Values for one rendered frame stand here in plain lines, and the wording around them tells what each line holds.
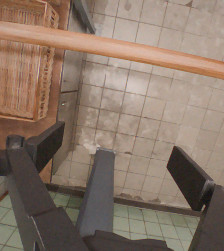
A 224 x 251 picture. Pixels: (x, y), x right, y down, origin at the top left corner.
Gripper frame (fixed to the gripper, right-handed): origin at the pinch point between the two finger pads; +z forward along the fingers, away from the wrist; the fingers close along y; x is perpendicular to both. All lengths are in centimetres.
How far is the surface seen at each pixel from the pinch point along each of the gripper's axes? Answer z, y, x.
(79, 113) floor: 133, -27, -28
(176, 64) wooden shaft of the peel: 12.1, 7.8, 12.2
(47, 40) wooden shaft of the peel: 12.5, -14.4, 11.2
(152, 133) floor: 131, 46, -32
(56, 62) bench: 75, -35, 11
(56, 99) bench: 75, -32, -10
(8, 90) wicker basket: 75, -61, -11
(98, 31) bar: 133, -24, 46
